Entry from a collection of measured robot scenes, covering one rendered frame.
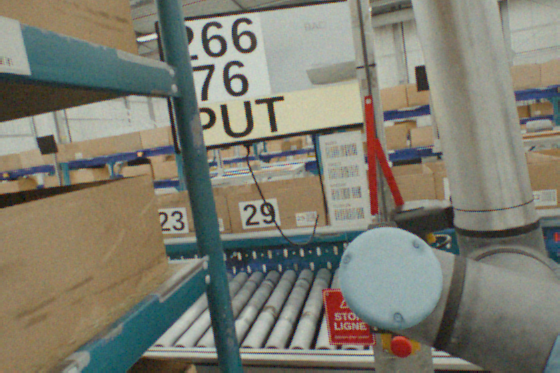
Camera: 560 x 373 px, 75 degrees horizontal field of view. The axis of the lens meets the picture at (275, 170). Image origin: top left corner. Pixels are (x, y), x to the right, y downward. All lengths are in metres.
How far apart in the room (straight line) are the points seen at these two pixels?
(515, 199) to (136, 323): 0.40
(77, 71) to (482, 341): 0.37
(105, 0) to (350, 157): 0.54
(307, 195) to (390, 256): 1.07
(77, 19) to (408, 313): 0.36
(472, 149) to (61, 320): 0.42
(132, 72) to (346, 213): 0.56
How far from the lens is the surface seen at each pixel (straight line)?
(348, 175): 0.77
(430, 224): 0.73
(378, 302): 0.35
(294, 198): 1.42
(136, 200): 0.37
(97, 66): 0.30
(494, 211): 0.47
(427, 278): 0.35
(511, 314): 0.37
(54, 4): 0.34
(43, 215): 0.29
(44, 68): 0.27
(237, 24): 0.89
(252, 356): 0.98
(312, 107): 0.85
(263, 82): 0.85
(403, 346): 0.77
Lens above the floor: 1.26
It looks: 5 degrees down
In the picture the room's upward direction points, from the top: 9 degrees counter-clockwise
